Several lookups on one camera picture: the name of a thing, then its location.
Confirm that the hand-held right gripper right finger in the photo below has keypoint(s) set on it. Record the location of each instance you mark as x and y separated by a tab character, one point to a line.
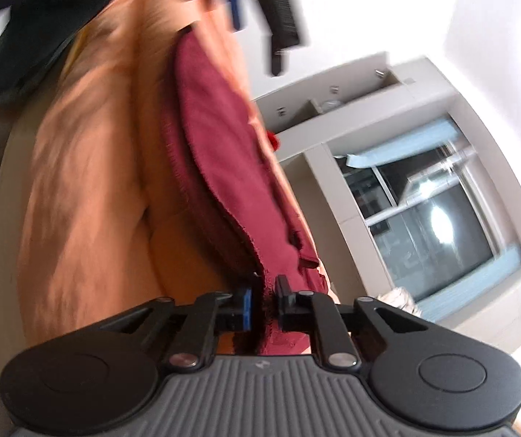
287	309

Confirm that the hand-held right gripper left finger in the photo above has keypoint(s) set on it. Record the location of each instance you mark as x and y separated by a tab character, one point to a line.
242	305

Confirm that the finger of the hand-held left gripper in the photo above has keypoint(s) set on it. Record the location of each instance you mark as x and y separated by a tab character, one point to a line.
236	11

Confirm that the dark red sweater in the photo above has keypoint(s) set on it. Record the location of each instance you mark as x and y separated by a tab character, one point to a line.
224	145

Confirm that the grey wardrobe door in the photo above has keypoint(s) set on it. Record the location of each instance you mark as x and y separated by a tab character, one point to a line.
324	84

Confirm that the white garment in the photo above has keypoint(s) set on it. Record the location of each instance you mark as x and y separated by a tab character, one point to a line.
399	299

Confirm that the grey window ledge cabinet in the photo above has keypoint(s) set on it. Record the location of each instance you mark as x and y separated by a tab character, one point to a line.
333	200

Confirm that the red plush item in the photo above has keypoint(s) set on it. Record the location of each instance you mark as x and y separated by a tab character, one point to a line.
273	140

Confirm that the grey built-in wardrobe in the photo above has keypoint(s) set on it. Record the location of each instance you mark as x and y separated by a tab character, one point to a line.
424	95

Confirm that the large window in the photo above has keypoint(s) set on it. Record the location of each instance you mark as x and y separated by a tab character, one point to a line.
447	246

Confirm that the light blue curtain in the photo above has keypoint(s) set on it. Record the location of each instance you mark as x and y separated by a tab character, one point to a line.
478	286
401	145

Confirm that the open window sash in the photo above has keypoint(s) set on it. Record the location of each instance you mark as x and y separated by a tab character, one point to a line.
428	182

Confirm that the dark cloth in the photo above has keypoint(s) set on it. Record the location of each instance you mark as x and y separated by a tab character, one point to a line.
37	22

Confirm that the orange blanket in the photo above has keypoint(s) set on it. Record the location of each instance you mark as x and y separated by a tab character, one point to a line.
96	168

